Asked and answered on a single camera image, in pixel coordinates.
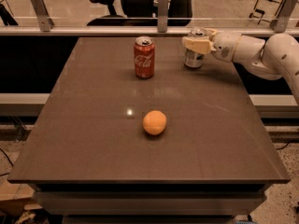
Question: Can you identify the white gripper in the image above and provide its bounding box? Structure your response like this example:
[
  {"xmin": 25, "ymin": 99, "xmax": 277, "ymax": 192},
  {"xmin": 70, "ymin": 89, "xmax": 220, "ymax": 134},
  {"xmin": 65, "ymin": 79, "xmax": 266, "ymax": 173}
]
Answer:
[{"xmin": 182, "ymin": 28, "xmax": 241, "ymax": 62}]

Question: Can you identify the silver 7up can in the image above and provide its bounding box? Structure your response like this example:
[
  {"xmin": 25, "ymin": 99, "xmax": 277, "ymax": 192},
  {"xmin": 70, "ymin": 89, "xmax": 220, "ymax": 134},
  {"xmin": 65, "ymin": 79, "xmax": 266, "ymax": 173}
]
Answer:
[{"xmin": 184, "ymin": 28, "xmax": 206, "ymax": 69}]

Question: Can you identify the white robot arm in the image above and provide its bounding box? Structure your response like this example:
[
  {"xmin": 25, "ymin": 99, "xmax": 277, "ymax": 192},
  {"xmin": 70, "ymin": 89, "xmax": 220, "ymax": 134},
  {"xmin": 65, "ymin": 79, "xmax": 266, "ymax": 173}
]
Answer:
[{"xmin": 182, "ymin": 28, "xmax": 299, "ymax": 104}]

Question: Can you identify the red Coca-Cola can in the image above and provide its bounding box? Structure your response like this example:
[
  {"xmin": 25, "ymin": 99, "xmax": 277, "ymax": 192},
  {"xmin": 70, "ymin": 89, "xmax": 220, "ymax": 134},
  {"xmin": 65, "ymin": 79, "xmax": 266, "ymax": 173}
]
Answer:
[{"xmin": 134, "ymin": 36, "xmax": 155, "ymax": 78}]

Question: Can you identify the wooden chair in background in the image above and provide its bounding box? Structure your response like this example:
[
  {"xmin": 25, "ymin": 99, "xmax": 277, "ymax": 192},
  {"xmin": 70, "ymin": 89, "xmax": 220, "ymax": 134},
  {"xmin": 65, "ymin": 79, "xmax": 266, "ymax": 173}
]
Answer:
[{"xmin": 249, "ymin": 0, "xmax": 284, "ymax": 25}]

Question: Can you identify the black office chair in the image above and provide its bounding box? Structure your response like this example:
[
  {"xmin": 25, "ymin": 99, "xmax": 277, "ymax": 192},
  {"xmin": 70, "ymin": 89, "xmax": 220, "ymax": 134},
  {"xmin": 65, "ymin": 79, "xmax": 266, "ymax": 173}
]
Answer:
[{"xmin": 87, "ymin": 0, "xmax": 192, "ymax": 26}]

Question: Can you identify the orange fruit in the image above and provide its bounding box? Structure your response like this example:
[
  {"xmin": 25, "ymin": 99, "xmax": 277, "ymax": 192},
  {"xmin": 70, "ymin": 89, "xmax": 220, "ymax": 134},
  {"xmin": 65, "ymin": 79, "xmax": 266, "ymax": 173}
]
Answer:
[{"xmin": 143, "ymin": 110, "xmax": 167, "ymax": 135}]

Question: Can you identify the brown table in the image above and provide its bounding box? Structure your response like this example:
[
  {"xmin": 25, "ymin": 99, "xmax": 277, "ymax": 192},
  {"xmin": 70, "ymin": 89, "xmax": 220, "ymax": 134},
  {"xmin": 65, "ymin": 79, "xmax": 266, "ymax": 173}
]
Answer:
[{"xmin": 8, "ymin": 37, "xmax": 289, "ymax": 217}]

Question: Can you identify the cardboard box on floor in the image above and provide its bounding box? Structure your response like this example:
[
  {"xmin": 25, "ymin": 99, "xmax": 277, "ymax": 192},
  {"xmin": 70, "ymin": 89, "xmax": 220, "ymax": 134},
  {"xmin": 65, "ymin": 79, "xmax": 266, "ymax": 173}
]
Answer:
[{"xmin": 0, "ymin": 180, "xmax": 41, "ymax": 217}]

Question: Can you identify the middle metal railing bracket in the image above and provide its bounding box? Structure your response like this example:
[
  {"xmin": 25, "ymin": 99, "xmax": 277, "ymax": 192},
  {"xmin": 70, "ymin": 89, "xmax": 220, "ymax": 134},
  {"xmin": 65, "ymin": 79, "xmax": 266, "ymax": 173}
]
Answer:
[{"xmin": 157, "ymin": 0, "xmax": 168, "ymax": 33}]

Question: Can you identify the metal railing bracket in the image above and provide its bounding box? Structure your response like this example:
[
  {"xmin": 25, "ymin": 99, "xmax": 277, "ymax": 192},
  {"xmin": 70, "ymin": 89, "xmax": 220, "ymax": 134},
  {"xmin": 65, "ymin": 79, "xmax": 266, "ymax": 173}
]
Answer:
[
  {"xmin": 270, "ymin": 0, "xmax": 298, "ymax": 33},
  {"xmin": 30, "ymin": 0, "xmax": 54, "ymax": 32},
  {"xmin": 157, "ymin": 0, "xmax": 168, "ymax": 33}
]

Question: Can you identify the right metal railing bracket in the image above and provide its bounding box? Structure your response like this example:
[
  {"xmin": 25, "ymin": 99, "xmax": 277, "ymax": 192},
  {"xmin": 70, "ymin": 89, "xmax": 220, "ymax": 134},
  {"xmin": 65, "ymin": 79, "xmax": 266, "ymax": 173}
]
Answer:
[{"xmin": 270, "ymin": 0, "xmax": 298, "ymax": 33}]

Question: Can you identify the black floor cable right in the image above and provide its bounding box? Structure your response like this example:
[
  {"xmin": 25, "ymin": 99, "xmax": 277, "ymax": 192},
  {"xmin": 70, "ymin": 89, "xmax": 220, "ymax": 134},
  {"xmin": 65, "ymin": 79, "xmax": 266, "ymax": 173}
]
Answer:
[{"xmin": 275, "ymin": 141, "xmax": 295, "ymax": 151}]

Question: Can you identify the black floor cable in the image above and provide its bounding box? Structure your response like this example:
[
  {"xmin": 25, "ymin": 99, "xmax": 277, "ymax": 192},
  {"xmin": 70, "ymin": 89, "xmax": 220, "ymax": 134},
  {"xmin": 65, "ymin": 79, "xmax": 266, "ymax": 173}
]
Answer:
[
  {"xmin": 275, "ymin": 141, "xmax": 295, "ymax": 151},
  {"xmin": 0, "ymin": 147, "xmax": 15, "ymax": 177}
]

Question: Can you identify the left metal railing bracket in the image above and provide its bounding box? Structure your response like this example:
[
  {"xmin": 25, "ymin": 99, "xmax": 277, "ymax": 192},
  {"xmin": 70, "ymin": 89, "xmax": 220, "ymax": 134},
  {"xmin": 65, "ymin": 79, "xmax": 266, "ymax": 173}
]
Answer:
[{"xmin": 30, "ymin": 0, "xmax": 54, "ymax": 32}]

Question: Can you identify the black floor cable left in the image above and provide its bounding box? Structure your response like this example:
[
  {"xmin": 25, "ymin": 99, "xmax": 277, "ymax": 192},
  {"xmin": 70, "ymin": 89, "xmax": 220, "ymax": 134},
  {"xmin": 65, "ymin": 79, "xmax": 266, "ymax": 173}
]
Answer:
[{"xmin": 0, "ymin": 147, "xmax": 15, "ymax": 177}]

